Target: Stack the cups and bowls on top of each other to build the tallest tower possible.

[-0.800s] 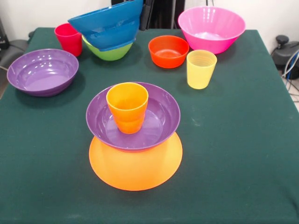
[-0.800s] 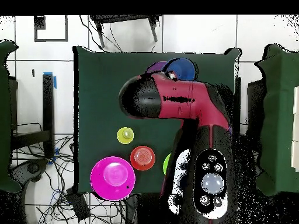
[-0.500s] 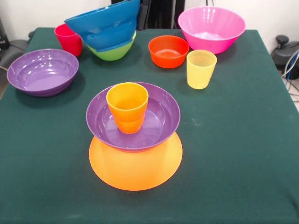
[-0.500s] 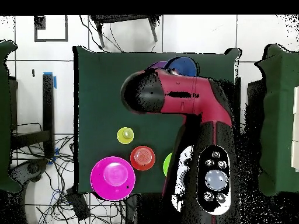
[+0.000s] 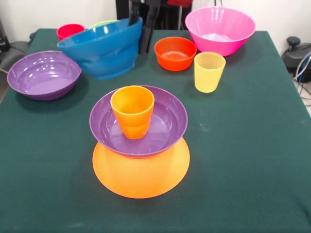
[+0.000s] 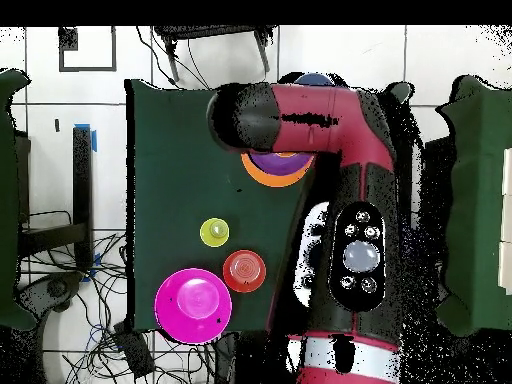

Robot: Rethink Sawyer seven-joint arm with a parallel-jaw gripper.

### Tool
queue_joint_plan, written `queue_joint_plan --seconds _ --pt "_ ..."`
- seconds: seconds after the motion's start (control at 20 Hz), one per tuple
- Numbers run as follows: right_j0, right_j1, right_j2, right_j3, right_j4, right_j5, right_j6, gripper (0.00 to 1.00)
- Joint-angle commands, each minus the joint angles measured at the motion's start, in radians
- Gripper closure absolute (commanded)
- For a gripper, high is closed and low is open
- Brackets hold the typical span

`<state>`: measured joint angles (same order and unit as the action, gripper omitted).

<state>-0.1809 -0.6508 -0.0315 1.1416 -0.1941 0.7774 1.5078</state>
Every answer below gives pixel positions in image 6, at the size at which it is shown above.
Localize large yellow-orange plastic bowl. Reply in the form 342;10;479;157
239;151;317;188

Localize purple plastic bowl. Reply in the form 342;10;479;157
248;151;315;177

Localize blue plastic bowl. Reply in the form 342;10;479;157
293;72;335;87

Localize yellow plastic cup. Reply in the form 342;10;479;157
199;217;231;248

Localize red-orange plastic bowl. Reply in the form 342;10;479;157
222;249;268;294

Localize dark green table cloth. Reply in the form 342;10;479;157
124;78;415;335

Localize large pink plastic bowl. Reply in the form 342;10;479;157
154;267;233;345

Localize black power adapter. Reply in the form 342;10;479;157
111;323;156;379

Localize black metal stand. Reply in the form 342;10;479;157
153;25;278;83

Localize black floor stand base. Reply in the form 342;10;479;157
15;271;85;317

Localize green cloth side table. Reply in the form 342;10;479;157
433;74;512;338
0;67;37;332

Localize white boxes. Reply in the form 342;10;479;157
497;147;512;295

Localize floor cable bundle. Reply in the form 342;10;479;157
19;209;225;384

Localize black table frame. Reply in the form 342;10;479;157
15;124;98;273

